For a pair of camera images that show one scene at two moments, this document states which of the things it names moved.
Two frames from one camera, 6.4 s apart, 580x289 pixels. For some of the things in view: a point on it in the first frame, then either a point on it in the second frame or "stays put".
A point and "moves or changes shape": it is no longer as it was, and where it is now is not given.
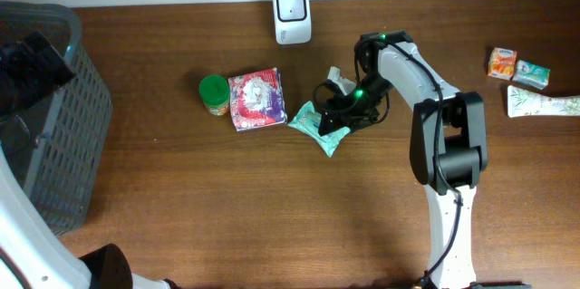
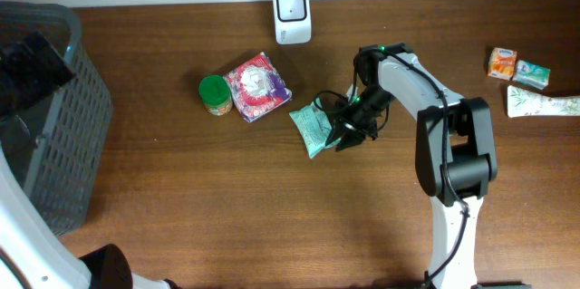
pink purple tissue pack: (257, 100) moves or changes shape
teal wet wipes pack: (308, 120) moves or changes shape
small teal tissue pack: (531, 74) stays put
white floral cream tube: (523, 101) stays put
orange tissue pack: (501, 63) stays put
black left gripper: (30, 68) stays put
